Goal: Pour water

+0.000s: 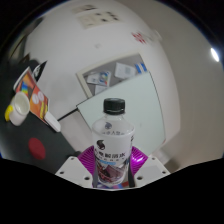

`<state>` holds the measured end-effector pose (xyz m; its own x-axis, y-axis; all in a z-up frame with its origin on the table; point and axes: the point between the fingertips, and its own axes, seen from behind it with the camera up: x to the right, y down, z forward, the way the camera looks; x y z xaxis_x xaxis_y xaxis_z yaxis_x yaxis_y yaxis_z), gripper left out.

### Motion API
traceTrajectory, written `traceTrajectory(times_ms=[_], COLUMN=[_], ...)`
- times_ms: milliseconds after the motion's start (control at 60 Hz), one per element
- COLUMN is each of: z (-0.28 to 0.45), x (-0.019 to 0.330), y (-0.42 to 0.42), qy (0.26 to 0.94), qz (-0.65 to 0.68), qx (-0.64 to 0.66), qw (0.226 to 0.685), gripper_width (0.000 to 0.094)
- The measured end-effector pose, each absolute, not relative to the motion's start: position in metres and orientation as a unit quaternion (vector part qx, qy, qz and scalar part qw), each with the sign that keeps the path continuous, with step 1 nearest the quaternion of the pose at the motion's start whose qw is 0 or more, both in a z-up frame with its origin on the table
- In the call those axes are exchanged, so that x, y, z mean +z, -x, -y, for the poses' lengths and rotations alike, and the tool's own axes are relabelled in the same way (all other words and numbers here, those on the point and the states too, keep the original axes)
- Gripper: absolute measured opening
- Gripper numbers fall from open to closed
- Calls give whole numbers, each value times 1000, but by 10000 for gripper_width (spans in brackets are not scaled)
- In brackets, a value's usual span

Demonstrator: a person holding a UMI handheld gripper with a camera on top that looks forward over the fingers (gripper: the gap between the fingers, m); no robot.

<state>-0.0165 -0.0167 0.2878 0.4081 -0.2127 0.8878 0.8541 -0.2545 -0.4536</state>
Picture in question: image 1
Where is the white mug with yellow handle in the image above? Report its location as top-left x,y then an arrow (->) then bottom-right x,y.
4,92 -> 31,127

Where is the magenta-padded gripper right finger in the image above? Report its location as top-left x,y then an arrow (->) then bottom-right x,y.
128,145 -> 171,188

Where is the flat round red coaster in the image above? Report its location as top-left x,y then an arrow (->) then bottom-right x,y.
27,137 -> 47,160

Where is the large white wall poster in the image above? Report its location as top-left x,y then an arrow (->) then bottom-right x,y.
77,10 -> 121,30

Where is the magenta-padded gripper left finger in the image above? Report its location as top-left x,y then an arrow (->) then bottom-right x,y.
54,145 -> 98,188

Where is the ceiling light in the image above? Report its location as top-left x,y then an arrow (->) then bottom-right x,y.
209,47 -> 221,63

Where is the grey framed notice board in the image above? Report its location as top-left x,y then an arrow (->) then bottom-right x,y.
75,53 -> 148,99

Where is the red floor number sign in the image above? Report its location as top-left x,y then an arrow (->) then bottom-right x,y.
131,30 -> 151,45

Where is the small white wall poster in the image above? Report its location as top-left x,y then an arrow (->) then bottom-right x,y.
71,3 -> 98,14

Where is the small white flat box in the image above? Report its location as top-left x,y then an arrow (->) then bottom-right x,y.
44,111 -> 62,133

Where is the clear black-capped drink bottle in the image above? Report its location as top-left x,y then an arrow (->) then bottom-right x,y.
91,97 -> 136,188

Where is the colourful printed book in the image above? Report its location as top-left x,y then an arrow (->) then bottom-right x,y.
13,66 -> 50,125

